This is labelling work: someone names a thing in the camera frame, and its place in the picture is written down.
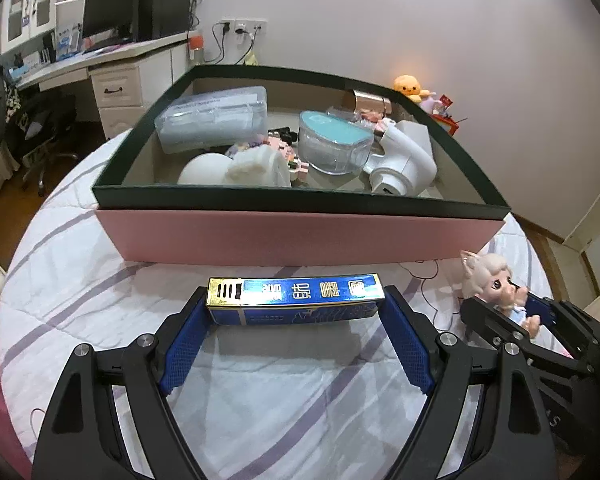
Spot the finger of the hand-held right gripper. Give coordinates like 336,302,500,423
460,297,531,356
525,295,600,359

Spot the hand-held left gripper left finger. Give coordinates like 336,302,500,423
32,285,211,480

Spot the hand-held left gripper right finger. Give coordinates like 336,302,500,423
380,285,563,480

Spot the small grey-haired doll figure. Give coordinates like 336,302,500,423
460,252,541,341

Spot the blue and gold harmonica box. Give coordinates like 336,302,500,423
207,272,382,327

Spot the pink box with green rim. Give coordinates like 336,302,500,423
91,64,512,265

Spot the white handheld dryer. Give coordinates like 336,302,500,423
362,119,438,196

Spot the white plush toy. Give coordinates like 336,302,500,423
177,147,293,188

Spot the clear container with teal lid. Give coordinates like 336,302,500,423
298,110,376,175

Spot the pink building block toy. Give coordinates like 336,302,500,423
230,130,311,186

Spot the clear plastic storage box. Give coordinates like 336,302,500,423
155,86,268,155

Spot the rose gold metal jar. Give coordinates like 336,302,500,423
352,89,393,116

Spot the orange printed box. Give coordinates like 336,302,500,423
432,112,461,137

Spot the purple plush toy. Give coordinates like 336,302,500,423
420,91,453,116

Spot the yellow plush duck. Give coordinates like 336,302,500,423
394,75,431,103

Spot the black office chair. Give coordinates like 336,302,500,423
10,95,81,196

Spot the white desk drawer unit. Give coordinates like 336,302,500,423
90,62,146,138

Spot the white desk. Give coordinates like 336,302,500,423
0,30,196,141

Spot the blue and white carton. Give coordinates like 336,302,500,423
55,27,81,58

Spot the black computer monitor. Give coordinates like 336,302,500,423
81,0,143,53

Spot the black computer tower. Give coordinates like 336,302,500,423
137,0,193,41

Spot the white cabinet with glass doors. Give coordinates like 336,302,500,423
0,0,61,53

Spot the thin red cord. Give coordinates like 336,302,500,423
402,259,463,333

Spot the black power cable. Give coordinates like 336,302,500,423
212,22,231,66

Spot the white wall power outlet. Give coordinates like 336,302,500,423
220,19,268,33

